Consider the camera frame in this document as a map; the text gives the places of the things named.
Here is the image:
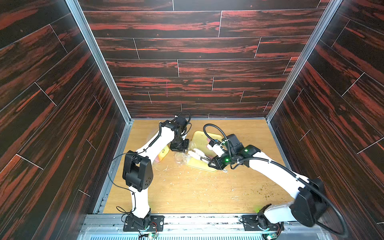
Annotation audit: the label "clear resealable bag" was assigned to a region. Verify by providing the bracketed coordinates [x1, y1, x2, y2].
[174, 152, 191, 166]
[155, 146, 170, 163]

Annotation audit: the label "metal tongs white tips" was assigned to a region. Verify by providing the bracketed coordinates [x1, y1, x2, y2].
[188, 148, 212, 164]

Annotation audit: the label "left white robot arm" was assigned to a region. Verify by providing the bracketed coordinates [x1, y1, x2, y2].
[123, 112, 191, 229]

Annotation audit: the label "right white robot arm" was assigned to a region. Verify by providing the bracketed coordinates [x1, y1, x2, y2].
[207, 134, 349, 238]

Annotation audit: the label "yellow plastic tray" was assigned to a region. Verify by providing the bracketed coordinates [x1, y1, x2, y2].
[187, 131, 217, 173]

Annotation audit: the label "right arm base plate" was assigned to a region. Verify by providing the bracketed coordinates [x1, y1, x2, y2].
[239, 215, 284, 232]

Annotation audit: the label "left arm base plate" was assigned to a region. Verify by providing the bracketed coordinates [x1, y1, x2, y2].
[123, 215, 165, 232]

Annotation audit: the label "front aluminium rail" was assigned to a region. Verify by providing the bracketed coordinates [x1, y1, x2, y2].
[78, 214, 332, 240]

